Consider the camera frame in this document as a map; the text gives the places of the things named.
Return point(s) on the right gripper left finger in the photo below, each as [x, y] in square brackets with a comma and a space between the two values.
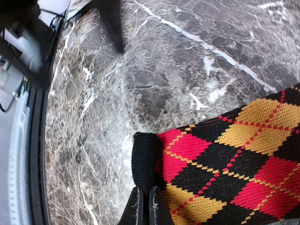
[110, 14]

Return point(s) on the white slotted cable duct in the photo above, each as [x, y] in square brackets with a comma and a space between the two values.
[18, 175]

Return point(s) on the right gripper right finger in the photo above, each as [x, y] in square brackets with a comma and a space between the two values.
[146, 210]

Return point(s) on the black front rail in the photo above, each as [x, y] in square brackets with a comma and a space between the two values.
[37, 104]

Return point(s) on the argyle red orange black sock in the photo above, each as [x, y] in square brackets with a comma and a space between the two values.
[240, 168]

